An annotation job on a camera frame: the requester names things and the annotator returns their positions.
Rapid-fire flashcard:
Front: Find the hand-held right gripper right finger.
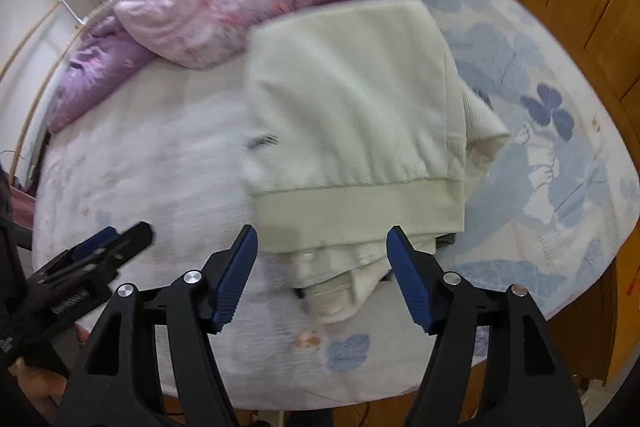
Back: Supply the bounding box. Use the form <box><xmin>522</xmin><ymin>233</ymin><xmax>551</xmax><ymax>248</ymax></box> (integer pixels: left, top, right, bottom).
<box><xmin>386</xmin><ymin>225</ymin><xmax>587</xmax><ymax>427</ymax></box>

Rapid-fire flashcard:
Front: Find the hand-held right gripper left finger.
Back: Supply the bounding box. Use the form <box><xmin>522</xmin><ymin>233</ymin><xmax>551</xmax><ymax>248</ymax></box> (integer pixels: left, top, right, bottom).
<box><xmin>55</xmin><ymin>224</ymin><xmax>259</xmax><ymax>427</ymax></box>

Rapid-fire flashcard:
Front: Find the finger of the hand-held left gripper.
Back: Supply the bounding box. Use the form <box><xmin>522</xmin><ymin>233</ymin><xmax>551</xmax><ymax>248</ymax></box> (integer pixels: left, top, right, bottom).
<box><xmin>92</xmin><ymin>221</ymin><xmax>154</xmax><ymax>269</ymax></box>
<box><xmin>67</xmin><ymin>227</ymin><xmax>122</xmax><ymax>260</ymax></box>

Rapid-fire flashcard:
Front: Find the white button jacket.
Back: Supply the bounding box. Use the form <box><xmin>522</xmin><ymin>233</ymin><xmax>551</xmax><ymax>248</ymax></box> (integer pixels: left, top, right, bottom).
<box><xmin>240</xmin><ymin>0</ymin><xmax>514</xmax><ymax>326</ymax></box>

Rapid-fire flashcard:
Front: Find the person's left hand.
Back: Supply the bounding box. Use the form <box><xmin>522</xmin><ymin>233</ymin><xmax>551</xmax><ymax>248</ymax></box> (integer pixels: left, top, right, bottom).
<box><xmin>9</xmin><ymin>324</ymin><xmax>92</xmax><ymax>424</ymax></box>

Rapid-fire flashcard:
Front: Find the pink towel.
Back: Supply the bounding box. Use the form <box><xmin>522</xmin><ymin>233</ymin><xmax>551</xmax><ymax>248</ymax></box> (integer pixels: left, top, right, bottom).
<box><xmin>10</xmin><ymin>187</ymin><xmax>39</xmax><ymax>221</ymax></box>

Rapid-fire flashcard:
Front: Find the bed with floral sheet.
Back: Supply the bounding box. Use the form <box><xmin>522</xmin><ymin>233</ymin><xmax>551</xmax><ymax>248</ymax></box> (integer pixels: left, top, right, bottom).
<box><xmin>32</xmin><ymin>0</ymin><xmax>640</xmax><ymax>411</ymax></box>

